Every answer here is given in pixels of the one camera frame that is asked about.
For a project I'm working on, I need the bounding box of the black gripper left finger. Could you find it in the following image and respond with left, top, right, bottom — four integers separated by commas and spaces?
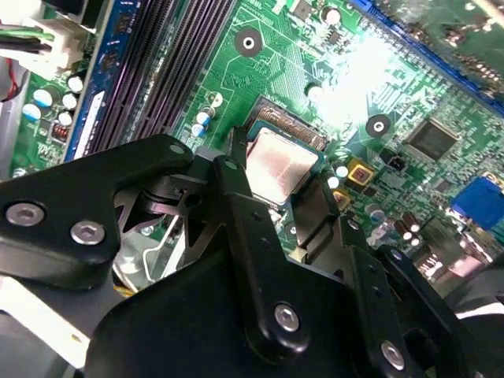
0, 125, 312, 358

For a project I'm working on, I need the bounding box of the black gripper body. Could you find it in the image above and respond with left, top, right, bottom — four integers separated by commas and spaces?
84, 250, 377, 378

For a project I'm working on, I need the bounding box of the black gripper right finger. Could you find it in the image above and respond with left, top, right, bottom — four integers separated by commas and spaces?
291, 176, 477, 378

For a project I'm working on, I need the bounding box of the silver CPU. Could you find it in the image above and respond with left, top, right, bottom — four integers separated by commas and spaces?
243, 117, 328, 206

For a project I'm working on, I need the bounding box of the metal socket cover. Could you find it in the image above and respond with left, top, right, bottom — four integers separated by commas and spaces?
112, 214, 186, 287

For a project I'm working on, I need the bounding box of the wire locking lever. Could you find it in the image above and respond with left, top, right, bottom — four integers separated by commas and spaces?
142, 214, 183, 281

